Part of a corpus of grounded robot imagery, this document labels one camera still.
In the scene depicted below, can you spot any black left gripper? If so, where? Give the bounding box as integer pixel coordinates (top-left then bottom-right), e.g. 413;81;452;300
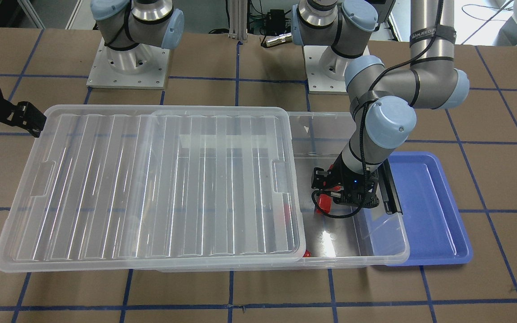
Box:
311;167;380;210

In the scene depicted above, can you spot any clear plastic storage box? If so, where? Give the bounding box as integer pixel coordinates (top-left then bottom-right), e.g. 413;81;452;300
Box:
133;111;411;271

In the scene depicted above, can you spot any clear plastic box lid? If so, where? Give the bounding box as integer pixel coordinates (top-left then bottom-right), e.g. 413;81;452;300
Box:
0;105;306;273

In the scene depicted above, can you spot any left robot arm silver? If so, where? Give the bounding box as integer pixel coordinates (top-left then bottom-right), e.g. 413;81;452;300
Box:
291;0;470;216

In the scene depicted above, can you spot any blue plastic tray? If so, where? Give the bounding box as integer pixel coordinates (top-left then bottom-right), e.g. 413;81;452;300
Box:
364;152;473;266

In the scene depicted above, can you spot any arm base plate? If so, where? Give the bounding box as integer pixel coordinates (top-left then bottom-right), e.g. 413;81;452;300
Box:
86;39;172;90
302;45;352;95

